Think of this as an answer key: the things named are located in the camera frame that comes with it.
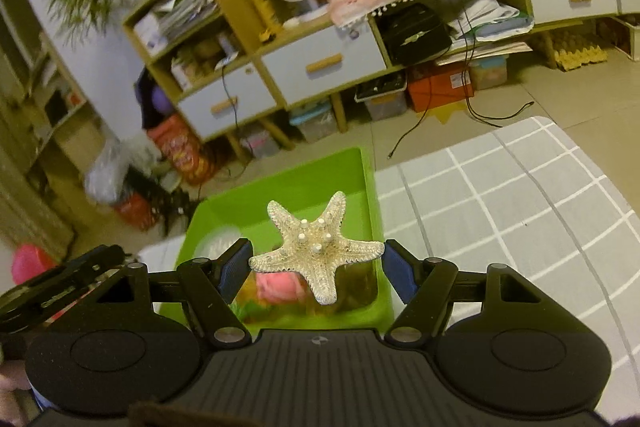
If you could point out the black lidded storage box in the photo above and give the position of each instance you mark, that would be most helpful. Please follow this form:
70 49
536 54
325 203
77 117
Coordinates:
382 97

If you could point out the black bag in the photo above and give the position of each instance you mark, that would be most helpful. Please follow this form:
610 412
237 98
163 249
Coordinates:
415 34

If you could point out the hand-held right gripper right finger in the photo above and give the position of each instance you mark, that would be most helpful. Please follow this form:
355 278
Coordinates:
402 274

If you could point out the clear cotton swab container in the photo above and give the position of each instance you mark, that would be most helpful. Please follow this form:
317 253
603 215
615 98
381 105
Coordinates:
215 244

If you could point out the pale starfish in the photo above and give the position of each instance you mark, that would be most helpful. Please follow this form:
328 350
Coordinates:
312 252

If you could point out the yellow egg carton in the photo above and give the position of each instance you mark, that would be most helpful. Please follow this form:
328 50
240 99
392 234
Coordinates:
582 57

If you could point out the tall wooden cabinet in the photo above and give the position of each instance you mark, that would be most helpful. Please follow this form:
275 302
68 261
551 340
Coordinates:
230 7

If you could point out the clear storage box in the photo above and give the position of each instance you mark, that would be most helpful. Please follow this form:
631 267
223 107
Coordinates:
260 144

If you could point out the red printed bag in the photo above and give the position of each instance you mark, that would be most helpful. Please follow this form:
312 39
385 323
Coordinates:
182 152

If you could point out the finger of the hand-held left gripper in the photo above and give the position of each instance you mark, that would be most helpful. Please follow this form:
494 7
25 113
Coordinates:
100 259

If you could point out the purple ball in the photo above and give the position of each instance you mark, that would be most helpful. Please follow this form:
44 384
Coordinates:
162 101

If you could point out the wooden side shelf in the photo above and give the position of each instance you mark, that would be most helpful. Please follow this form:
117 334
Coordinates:
45 107

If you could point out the blue lidded storage box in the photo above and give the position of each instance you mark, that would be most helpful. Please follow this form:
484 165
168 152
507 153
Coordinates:
315 122

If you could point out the low wooden cabinet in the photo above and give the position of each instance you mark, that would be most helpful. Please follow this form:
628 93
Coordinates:
525 2

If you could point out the green plastic bin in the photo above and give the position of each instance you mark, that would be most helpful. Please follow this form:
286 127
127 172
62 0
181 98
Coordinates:
300 187

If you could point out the clear plastic bag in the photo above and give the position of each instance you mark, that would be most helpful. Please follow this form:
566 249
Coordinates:
105 174

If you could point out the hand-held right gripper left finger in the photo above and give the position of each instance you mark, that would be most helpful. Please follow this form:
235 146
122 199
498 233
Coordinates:
235 272

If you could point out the orange cardboard box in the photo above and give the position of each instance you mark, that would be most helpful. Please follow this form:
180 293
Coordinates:
440 89

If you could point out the pink pig toy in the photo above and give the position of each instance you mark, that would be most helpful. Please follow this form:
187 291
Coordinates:
277 289

